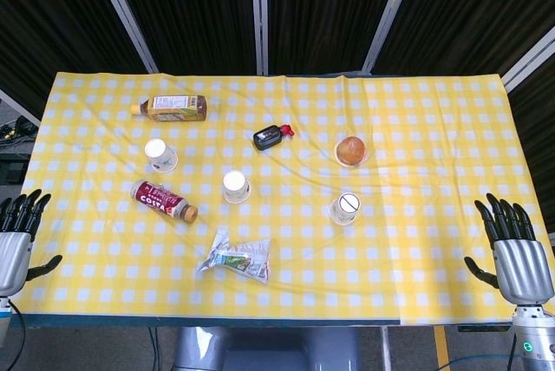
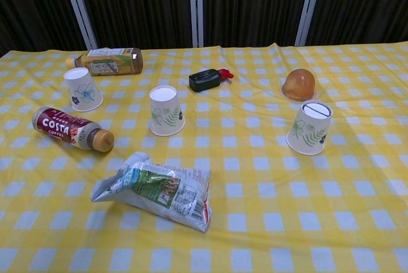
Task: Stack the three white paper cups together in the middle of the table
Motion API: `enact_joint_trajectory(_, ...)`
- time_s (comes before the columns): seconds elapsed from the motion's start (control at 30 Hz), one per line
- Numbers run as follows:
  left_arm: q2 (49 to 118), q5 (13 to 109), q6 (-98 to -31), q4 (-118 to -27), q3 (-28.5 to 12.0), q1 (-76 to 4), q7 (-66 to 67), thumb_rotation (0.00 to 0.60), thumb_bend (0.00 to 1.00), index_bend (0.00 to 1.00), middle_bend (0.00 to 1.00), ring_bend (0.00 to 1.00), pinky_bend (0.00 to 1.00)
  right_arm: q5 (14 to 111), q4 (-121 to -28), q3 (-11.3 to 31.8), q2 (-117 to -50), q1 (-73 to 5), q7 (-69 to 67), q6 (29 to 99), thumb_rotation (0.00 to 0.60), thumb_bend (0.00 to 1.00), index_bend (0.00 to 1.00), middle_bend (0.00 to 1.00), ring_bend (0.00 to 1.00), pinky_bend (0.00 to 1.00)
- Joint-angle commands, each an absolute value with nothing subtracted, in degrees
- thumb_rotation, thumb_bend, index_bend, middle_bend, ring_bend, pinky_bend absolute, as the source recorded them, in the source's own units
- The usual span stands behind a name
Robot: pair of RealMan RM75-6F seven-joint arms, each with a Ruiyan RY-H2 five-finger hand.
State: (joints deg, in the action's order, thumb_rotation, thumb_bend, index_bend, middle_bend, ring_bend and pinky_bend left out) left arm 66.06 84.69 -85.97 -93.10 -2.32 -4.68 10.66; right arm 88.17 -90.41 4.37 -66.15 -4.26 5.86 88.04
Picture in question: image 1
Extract Costa coffee bottle red label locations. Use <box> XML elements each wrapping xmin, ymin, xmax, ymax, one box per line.
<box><xmin>130</xmin><ymin>179</ymin><xmax>199</xmax><ymax>222</ymax></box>

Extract tangled cables on floor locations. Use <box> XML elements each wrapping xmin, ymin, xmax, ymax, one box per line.
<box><xmin>0</xmin><ymin>114</ymin><xmax>39</xmax><ymax>147</ymax></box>

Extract yellow white checkered tablecloth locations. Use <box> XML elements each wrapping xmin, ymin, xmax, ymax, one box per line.
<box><xmin>8</xmin><ymin>69</ymin><xmax>555</xmax><ymax>327</ymax></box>

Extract white paper cup lined bottom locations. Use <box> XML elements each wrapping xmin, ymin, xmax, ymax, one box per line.
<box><xmin>328</xmin><ymin>192</ymin><xmax>362</xmax><ymax>227</ymax></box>

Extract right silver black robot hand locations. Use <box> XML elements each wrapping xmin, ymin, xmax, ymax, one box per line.
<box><xmin>463</xmin><ymin>192</ymin><xmax>555</xmax><ymax>305</ymax></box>

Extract grey robot torso base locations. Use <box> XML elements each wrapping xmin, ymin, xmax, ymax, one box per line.
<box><xmin>173</xmin><ymin>326</ymin><xmax>362</xmax><ymax>371</ymax></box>

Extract white table leg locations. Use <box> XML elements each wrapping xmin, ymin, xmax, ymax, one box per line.
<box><xmin>378</xmin><ymin>326</ymin><xmax>392</xmax><ymax>371</ymax></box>

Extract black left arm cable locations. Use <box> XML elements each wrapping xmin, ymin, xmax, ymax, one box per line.
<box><xmin>7</xmin><ymin>300</ymin><xmax>28</xmax><ymax>371</ymax></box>

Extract small black bottle red cap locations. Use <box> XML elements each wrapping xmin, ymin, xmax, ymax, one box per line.
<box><xmin>252</xmin><ymin>122</ymin><xmax>297</xmax><ymax>152</ymax></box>

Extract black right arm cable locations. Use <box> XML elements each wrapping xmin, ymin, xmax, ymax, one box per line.
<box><xmin>508</xmin><ymin>330</ymin><xmax>520</xmax><ymax>371</ymax></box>

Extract crumpled silver snack packet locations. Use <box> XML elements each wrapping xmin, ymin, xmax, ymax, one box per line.
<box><xmin>194</xmin><ymin>227</ymin><xmax>272</xmax><ymax>283</ymax></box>

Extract tea bottle yellow label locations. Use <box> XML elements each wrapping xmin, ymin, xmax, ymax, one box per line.
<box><xmin>131</xmin><ymin>94</ymin><xmax>208</xmax><ymax>123</ymax></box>

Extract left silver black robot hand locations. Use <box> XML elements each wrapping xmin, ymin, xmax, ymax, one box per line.
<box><xmin>0</xmin><ymin>189</ymin><xmax>64</xmax><ymax>298</ymax></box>

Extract white paper cup blue print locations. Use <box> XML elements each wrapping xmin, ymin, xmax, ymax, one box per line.
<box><xmin>144</xmin><ymin>138</ymin><xmax>180</xmax><ymax>172</ymax></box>

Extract silver partition post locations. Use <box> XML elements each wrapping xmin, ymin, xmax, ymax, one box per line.
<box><xmin>501</xmin><ymin>26</ymin><xmax>555</xmax><ymax>93</ymax></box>
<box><xmin>361</xmin><ymin>0</ymin><xmax>420</xmax><ymax>75</ymax></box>
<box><xmin>250</xmin><ymin>0</ymin><xmax>271</xmax><ymax>76</ymax></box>
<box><xmin>0</xmin><ymin>88</ymin><xmax>42</xmax><ymax>127</ymax></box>
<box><xmin>86</xmin><ymin>0</ymin><xmax>160</xmax><ymax>75</ymax></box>

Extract black pleated curtain panel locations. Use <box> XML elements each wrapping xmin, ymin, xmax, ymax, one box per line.
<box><xmin>510</xmin><ymin>65</ymin><xmax>555</xmax><ymax>234</ymax></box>
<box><xmin>371</xmin><ymin>0</ymin><xmax>555</xmax><ymax>78</ymax></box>
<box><xmin>265</xmin><ymin>0</ymin><xmax>411</xmax><ymax>75</ymax></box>
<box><xmin>105</xmin><ymin>0</ymin><xmax>261</xmax><ymax>75</ymax></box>
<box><xmin>0</xmin><ymin>0</ymin><xmax>149</xmax><ymax>108</ymax></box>

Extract yellow floor tape strip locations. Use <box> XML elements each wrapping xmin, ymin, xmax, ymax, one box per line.
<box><xmin>433</xmin><ymin>326</ymin><xmax>453</xmax><ymax>371</ymax></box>

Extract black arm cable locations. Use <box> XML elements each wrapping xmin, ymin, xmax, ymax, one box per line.
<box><xmin>7</xmin><ymin>300</ymin><xmax>28</xmax><ymax>371</ymax></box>
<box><xmin>508</xmin><ymin>330</ymin><xmax>520</xmax><ymax>371</ymax></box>

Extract blue floor cable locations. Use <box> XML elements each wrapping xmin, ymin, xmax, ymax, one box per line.
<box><xmin>441</xmin><ymin>354</ymin><xmax>517</xmax><ymax>371</ymax></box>

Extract orange bun in plastic wrap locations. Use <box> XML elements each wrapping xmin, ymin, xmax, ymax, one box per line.
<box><xmin>334</xmin><ymin>135</ymin><xmax>371</xmax><ymax>168</ymax></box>

